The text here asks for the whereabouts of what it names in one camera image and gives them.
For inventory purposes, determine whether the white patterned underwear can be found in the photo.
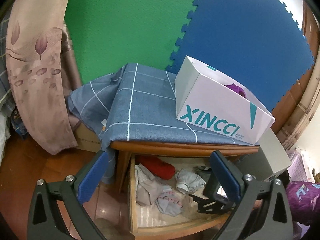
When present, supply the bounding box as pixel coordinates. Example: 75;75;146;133
155;185;183;217

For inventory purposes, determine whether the red underwear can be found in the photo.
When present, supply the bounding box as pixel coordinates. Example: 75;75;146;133
136;155;176;180

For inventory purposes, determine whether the beige underwear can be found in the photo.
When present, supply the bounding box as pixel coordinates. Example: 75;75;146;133
135;164;163;206

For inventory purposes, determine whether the wooden nightstand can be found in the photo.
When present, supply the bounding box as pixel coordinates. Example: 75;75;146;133
111;141;259;239

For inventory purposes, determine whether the purple bag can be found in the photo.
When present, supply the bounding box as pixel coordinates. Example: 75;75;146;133
286;181;319;226

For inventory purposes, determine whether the cardboard box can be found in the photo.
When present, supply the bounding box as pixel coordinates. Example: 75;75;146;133
74;123;101;153

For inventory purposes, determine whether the white XINCCI shoe box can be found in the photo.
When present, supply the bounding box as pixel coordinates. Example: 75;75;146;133
175;56;275;144

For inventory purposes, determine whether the blue checked cloth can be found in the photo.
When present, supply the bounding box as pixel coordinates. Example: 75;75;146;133
67;63;256;183

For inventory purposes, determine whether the floral beige curtain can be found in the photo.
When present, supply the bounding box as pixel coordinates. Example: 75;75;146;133
5;0;81;155

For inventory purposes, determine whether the blue foam mat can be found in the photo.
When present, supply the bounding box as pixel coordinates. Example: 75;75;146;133
167;0;314;110

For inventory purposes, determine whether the green foam mat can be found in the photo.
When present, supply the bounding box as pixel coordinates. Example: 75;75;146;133
65;0;194;83

